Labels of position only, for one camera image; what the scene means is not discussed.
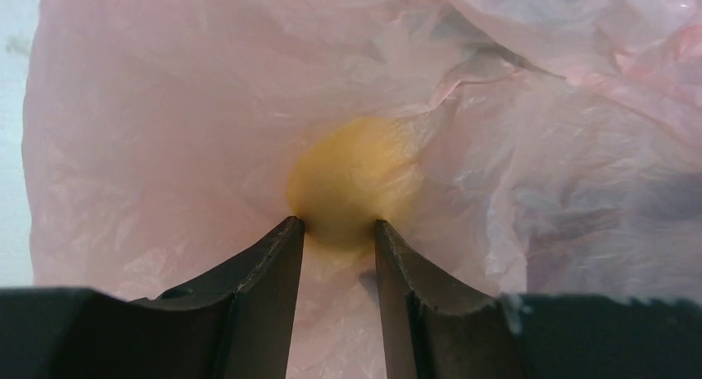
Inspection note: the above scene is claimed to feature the pink plastic bag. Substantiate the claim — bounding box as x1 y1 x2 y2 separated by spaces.
22 0 702 379

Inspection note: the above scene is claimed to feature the yellow fake fruit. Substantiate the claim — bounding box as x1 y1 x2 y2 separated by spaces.
286 118 423 251

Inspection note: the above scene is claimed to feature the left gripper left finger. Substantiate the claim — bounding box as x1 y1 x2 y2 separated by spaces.
1 217 305 378

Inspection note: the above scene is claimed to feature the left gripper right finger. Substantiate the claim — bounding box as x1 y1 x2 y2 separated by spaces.
374 220 701 378

